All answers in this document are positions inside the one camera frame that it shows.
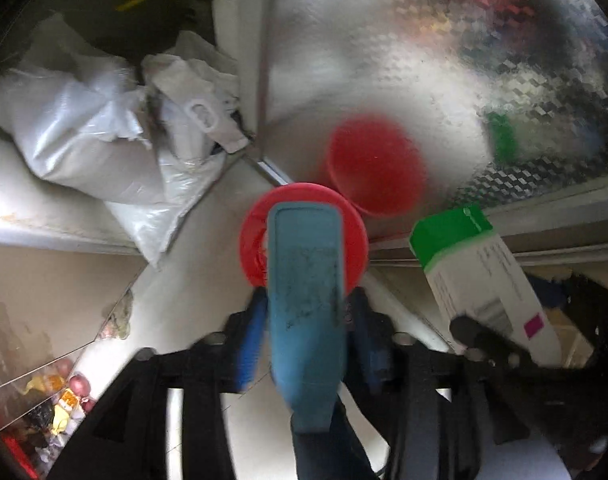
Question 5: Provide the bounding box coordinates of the white green medicine box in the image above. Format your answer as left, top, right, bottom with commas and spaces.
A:
409, 206, 562, 367

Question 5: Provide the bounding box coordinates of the steel cabinet door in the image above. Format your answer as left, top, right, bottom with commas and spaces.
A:
237, 0, 608, 261

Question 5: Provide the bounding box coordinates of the white plastic bag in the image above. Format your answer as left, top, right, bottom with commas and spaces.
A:
142, 30, 249, 164

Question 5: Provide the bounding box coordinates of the light blue package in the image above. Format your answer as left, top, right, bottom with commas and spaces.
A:
266, 200, 349, 435

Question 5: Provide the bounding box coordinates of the white woven sack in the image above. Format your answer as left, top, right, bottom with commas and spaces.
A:
0, 14, 227, 264

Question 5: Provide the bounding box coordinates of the red trash bucket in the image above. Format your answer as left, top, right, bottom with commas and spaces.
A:
239, 182, 369, 298

